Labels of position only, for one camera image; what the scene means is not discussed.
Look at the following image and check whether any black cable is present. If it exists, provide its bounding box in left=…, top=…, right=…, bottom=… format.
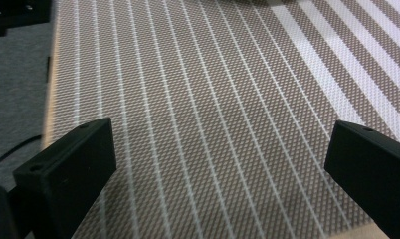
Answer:
left=0, top=133, right=43, bottom=172

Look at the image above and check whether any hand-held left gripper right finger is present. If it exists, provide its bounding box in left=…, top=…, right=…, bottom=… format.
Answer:
left=323, top=119, right=400, bottom=239

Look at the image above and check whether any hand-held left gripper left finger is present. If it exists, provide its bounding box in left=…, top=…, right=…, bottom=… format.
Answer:
left=12, top=117, right=117, bottom=239

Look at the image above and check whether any black metal stand base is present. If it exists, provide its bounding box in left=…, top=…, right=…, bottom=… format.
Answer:
left=0, top=0, right=53, bottom=39

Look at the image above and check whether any brown white striped woven placemat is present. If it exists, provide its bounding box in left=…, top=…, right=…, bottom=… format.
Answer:
left=42, top=0, right=400, bottom=239

